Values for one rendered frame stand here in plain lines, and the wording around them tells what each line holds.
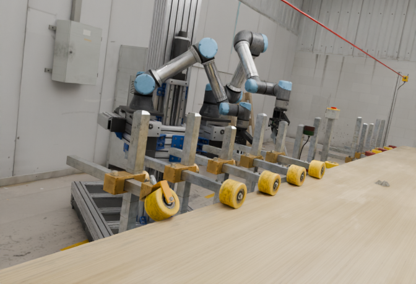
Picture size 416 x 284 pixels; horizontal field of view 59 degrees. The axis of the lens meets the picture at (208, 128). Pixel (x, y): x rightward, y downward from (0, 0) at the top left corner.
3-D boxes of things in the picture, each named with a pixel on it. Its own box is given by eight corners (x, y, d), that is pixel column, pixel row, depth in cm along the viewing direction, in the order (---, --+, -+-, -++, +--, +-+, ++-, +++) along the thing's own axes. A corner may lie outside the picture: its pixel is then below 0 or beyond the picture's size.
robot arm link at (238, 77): (214, 95, 262) (246, 26, 233) (232, 98, 270) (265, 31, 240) (220, 106, 254) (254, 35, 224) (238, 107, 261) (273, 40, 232)
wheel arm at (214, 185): (123, 158, 142) (124, 149, 141) (130, 158, 145) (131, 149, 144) (230, 198, 113) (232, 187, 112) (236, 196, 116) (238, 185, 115)
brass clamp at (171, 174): (161, 179, 126) (163, 164, 125) (186, 174, 137) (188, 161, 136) (174, 184, 122) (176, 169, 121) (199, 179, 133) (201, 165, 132)
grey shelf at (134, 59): (104, 169, 460) (120, 44, 440) (151, 161, 537) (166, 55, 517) (131, 178, 437) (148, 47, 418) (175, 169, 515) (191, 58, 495)
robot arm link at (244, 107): (237, 101, 229) (250, 103, 231) (234, 118, 231) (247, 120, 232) (240, 102, 222) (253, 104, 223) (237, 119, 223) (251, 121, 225)
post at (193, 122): (168, 241, 134) (187, 111, 128) (175, 239, 137) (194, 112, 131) (176, 245, 132) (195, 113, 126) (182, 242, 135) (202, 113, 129)
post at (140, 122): (114, 262, 114) (134, 109, 108) (122, 258, 116) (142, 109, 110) (121, 266, 112) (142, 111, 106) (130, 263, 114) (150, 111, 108)
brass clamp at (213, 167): (205, 171, 146) (207, 158, 145) (223, 167, 157) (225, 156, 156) (217, 175, 142) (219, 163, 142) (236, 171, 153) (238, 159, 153)
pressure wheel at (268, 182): (263, 166, 135) (270, 176, 141) (254, 186, 132) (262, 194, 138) (278, 171, 131) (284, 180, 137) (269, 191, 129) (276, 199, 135)
